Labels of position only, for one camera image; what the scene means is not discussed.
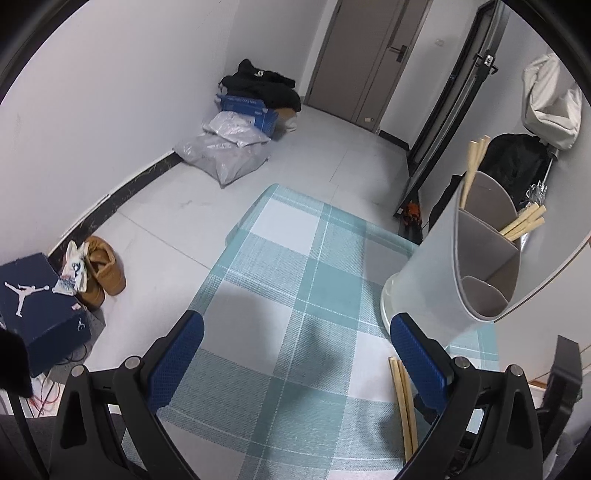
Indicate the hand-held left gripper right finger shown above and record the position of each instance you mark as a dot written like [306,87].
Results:
[420,364]

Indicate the brown suede shoe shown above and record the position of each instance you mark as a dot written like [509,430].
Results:
[108,267]
[92,295]

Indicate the black backpack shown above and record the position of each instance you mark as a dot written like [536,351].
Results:
[508,161]

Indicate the navy shoe box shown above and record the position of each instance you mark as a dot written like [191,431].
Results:
[37,318]

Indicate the blue cardboard box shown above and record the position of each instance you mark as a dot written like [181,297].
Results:
[249,110]

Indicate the wooden chopstick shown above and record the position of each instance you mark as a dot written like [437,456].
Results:
[474,161]
[400,408]
[408,410]
[481,152]
[467,175]
[531,227]
[526,222]
[521,218]

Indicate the metal clothes hangers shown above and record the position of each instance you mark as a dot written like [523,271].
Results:
[538,194]

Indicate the grey-brown door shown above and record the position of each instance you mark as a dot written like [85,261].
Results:
[355,55]

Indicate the black clothes pile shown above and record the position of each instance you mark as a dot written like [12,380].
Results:
[263,85]

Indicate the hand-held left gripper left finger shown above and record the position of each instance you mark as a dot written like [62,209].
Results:
[178,360]

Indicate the large grey plastic bag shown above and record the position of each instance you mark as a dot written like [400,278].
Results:
[221,159]

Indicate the white printed plastic bag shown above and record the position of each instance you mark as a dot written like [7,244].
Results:
[74,270]

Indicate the brown cardboard box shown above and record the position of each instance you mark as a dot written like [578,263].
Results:
[286,120]

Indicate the small grey plastic bag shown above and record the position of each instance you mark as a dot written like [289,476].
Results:
[235,127]

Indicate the white fabric bag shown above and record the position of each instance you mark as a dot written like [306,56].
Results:
[551,101]

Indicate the grey utensil holder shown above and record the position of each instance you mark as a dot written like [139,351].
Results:
[429,286]

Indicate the teal checked tablecloth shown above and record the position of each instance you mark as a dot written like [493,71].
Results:
[295,323]

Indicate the orange black tool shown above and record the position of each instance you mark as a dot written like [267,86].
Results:
[411,213]

